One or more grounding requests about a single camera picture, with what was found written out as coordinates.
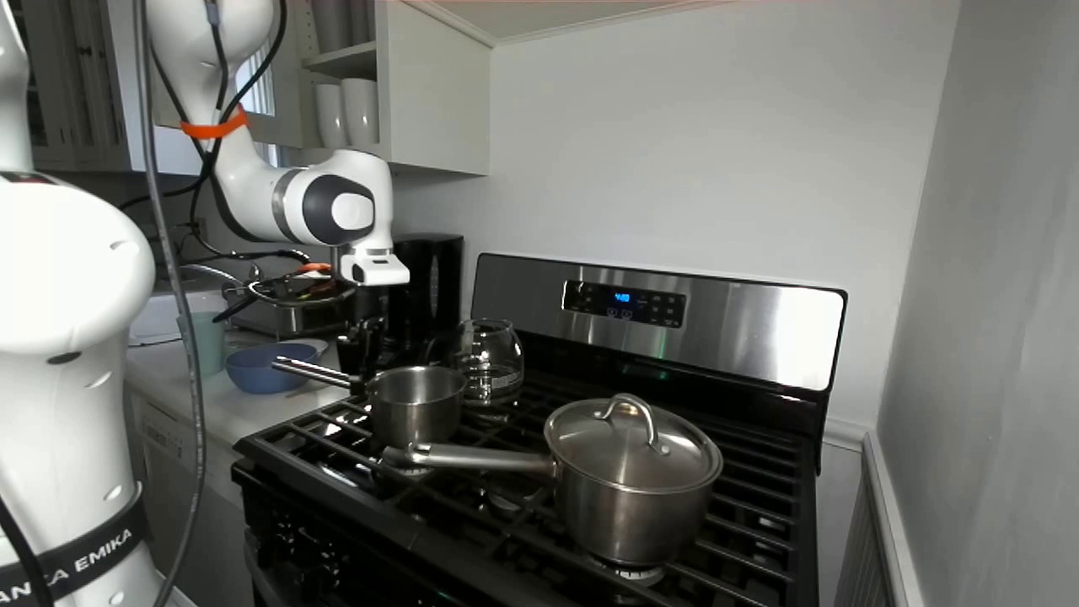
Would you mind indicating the large steel pot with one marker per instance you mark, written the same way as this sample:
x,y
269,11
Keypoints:
x,y
635,519

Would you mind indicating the white base cabinet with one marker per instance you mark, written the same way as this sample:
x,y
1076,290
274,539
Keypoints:
x,y
223,519

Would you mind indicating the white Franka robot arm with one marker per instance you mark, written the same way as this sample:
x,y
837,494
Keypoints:
x,y
70,290

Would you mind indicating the steel pot lid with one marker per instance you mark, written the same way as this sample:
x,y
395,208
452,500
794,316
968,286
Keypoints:
x,y
630,443

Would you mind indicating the black coffee maker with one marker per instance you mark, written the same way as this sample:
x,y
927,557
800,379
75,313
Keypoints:
x,y
434,290

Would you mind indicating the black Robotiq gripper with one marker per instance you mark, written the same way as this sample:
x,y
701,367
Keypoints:
x,y
366,324

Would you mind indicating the chrome sink faucet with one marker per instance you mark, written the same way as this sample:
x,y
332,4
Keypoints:
x,y
206,270

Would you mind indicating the glass coffee carafe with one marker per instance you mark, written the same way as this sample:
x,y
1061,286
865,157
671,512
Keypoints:
x,y
490,367

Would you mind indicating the small lidless steel saucepan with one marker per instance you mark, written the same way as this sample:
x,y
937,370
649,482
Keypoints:
x,y
420,405

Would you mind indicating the glass door cabinet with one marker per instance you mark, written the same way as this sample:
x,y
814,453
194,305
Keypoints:
x,y
78,90

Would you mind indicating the stainless black gas stove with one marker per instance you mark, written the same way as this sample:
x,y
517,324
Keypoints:
x,y
721,324

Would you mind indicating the blue bowl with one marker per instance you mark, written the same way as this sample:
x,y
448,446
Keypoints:
x,y
262,373

